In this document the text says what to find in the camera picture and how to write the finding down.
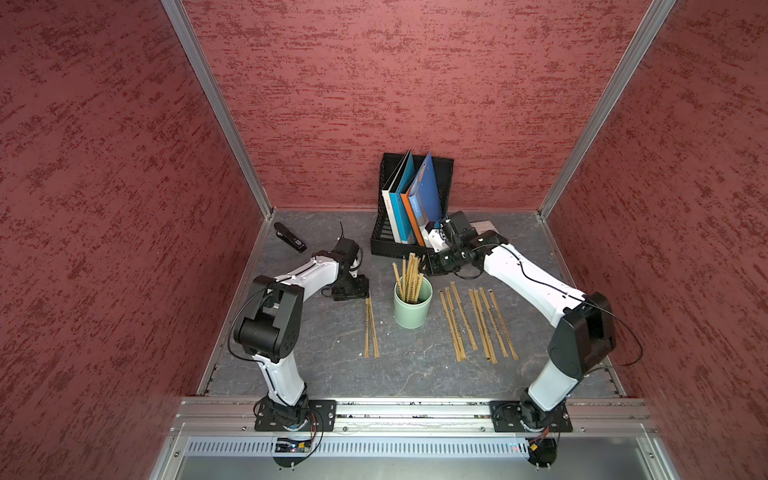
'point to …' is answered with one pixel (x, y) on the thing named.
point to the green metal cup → (413, 315)
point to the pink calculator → (483, 226)
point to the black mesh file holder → (382, 240)
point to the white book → (386, 191)
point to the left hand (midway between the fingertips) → (358, 300)
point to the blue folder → (424, 195)
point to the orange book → (407, 200)
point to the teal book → (405, 183)
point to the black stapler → (290, 237)
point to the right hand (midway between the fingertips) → (422, 273)
